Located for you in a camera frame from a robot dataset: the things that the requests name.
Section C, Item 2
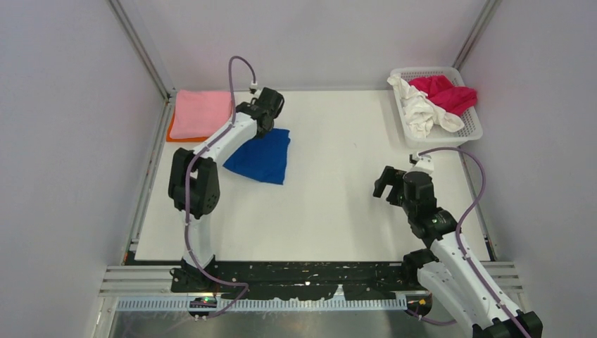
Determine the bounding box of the blue printed t-shirt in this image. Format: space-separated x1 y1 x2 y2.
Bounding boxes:
223 128 291 185

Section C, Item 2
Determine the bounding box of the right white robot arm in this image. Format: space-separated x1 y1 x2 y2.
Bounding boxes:
372 166 543 337

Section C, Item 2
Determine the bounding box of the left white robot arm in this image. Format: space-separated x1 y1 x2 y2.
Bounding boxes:
168 87 285 292

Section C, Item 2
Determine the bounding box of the white plastic basket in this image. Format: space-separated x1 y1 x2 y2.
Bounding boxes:
390 67 483 149

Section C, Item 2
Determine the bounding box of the pink folded t-shirt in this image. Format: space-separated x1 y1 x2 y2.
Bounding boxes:
173 89 232 137

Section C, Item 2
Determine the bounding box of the white t-shirt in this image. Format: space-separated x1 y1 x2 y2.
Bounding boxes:
387 74 465 139

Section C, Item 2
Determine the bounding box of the orange folded t-shirt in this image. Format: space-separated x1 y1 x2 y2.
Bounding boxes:
166 112 211 142

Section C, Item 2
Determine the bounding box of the red t-shirt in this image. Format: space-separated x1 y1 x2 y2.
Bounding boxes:
408 75 477 116

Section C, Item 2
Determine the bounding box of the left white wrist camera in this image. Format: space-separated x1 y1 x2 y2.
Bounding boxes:
249 82 262 99

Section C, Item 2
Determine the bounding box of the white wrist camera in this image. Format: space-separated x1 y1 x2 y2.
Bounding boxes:
408 153 434 175
249 82 262 99

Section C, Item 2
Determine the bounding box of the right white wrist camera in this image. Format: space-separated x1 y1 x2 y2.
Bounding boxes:
408 153 434 175

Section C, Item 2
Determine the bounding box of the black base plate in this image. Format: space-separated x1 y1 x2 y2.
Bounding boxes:
170 261 424 301

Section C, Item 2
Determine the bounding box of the aluminium frame rail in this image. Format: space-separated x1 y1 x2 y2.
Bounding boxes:
99 261 523 297

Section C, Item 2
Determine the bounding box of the white slotted cable duct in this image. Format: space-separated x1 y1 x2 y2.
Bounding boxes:
116 295 408 312

